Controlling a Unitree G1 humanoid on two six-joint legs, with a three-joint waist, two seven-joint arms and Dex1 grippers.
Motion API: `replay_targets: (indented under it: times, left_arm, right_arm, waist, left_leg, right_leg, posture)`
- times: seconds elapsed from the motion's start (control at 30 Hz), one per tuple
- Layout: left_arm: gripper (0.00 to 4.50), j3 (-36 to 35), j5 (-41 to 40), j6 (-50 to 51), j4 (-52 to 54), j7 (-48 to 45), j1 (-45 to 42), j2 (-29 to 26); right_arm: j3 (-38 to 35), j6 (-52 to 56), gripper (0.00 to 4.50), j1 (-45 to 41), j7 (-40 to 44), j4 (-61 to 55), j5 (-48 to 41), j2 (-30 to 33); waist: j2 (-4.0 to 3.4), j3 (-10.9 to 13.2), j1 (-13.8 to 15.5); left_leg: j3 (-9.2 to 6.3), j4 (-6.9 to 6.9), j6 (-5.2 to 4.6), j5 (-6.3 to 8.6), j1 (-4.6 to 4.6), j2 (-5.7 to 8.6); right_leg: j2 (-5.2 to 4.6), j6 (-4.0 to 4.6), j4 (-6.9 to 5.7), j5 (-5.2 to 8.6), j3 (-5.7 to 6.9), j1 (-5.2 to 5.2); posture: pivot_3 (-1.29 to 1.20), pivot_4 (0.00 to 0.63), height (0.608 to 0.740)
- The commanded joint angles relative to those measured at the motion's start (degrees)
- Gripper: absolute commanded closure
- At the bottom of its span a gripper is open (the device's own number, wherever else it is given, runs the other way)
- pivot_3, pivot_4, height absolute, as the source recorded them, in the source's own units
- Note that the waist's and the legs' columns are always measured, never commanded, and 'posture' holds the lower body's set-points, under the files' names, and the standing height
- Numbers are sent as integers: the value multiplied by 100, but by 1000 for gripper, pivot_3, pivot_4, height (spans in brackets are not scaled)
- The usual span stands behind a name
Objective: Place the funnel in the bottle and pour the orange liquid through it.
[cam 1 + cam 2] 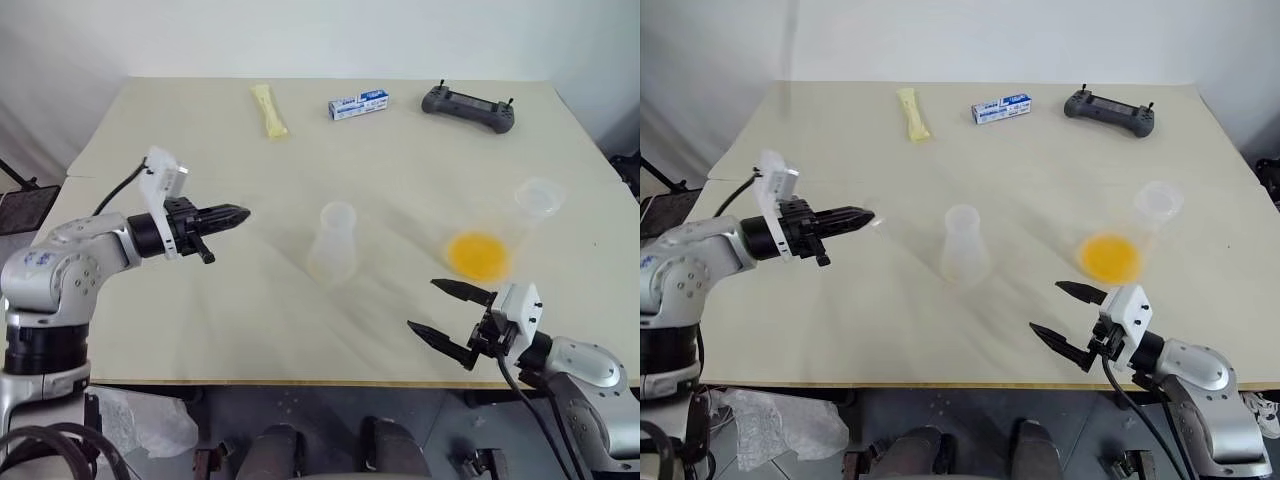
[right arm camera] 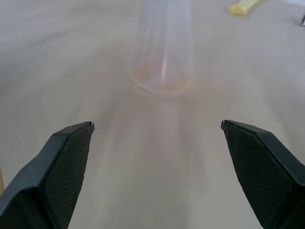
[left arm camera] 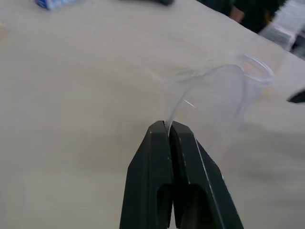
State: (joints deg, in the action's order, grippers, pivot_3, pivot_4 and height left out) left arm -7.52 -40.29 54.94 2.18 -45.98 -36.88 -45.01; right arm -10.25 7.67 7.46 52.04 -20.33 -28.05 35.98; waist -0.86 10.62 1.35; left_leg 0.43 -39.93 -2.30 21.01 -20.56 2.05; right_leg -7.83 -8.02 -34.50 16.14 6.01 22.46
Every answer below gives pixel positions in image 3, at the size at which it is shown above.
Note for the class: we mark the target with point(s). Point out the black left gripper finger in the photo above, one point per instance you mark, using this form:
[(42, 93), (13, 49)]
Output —
[(149, 171), (202, 181)]

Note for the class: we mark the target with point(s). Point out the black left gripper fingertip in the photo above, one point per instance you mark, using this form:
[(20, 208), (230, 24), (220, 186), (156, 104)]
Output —
[(297, 97)]

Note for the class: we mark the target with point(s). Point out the clear plastic cup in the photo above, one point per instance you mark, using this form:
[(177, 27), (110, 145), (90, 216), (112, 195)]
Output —
[(258, 76), (214, 100)]

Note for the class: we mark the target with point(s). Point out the white and grey stacked boxes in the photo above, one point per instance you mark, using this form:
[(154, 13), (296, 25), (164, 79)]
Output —
[(283, 28)]

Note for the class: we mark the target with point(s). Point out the person in dark clothing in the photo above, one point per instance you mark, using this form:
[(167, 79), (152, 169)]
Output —
[(245, 12)]

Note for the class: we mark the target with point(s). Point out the black flat object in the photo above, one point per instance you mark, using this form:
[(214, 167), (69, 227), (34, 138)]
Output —
[(158, 2)]

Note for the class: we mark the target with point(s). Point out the blue and white package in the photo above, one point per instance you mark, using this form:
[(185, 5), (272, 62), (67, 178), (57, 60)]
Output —
[(51, 3)]

